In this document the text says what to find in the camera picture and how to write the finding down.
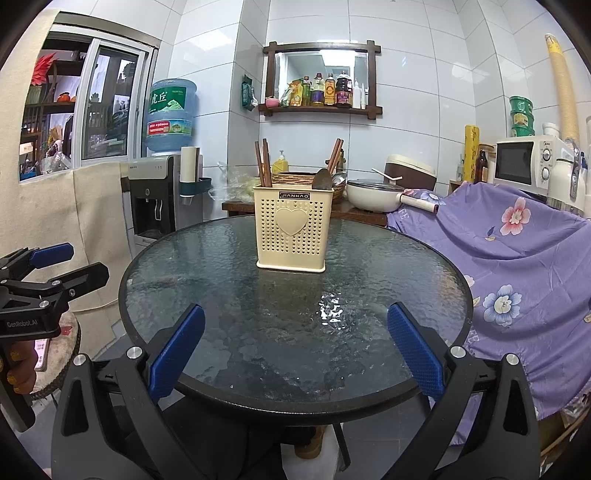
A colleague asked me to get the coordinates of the person's left hand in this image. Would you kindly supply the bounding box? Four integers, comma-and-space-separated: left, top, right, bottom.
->
2, 344, 38, 398

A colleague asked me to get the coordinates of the cream plastic utensil basket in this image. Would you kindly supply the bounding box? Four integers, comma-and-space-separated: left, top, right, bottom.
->
252, 184, 334, 274

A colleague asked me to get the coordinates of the dark soy sauce bottle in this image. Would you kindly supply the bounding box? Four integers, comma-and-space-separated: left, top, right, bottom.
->
335, 69, 352, 108

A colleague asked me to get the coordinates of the round cushioned stool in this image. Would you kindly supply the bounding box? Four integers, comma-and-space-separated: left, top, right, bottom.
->
28, 314, 83, 400

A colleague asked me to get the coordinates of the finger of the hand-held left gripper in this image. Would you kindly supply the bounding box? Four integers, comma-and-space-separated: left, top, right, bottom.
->
0, 262, 110, 309
0, 243, 75, 282

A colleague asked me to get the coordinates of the yellow wrap roll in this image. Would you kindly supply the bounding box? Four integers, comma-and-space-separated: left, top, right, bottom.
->
464, 124, 481, 183

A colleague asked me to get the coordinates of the beige cloth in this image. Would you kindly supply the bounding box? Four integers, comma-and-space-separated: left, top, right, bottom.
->
18, 161, 137, 363

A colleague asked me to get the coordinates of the purple floral cloth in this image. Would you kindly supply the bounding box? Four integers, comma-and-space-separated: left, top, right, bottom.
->
387, 182, 591, 446

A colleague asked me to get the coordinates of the white thermos jug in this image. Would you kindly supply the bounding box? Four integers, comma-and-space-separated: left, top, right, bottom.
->
547, 138, 589, 208

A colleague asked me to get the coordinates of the stack of white paper cups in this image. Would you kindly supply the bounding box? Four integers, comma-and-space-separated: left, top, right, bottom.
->
180, 147, 200, 200

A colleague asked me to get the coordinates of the wooden washstand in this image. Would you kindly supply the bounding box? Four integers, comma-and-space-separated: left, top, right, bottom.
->
222, 198, 389, 227

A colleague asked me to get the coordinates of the sliding window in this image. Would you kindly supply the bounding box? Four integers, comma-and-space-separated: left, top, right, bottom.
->
18, 11, 161, 183

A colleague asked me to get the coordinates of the teal cup holder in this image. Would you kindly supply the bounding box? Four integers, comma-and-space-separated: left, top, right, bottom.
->
179, 176, 213, 204

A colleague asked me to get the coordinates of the wooden framed mirror shelf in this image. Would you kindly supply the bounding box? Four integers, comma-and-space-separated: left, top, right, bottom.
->
257, 41, 383, 121

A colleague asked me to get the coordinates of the red paper flower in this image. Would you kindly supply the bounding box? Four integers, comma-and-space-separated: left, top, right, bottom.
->
32, 52, 58, 86

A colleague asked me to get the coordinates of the white microwave oven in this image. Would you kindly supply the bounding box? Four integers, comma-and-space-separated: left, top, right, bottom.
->
493, 135, 566, 188

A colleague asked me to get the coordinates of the yellow seasoning packet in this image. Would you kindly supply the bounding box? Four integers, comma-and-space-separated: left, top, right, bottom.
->
280, 80, 305, 107

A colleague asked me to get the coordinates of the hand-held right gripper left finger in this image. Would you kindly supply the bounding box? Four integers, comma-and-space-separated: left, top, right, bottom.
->
51, 304, 206, 480

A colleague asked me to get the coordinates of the clear plastic bag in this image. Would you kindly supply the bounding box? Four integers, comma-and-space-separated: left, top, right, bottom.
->
217, 161, 259, 201

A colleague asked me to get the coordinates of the round glass table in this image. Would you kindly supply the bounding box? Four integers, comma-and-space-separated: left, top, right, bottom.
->
119, 215, 472, 462

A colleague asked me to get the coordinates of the water dispenser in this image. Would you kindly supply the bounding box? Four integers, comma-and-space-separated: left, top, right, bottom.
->
121, 154, 204, 259

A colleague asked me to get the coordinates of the green hanging packet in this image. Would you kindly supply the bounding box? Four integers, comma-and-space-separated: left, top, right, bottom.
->
241, 76, 257, 112

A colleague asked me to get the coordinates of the cream pan with lid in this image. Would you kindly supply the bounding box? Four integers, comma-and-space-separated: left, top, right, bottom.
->
346, 179, 439, 214

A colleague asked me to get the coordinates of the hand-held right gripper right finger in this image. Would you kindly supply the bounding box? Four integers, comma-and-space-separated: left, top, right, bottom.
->
387, 302, 541, 480

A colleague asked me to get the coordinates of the brown and white rice cooker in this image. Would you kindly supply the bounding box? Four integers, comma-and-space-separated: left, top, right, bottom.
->
385, 154, 437, 192

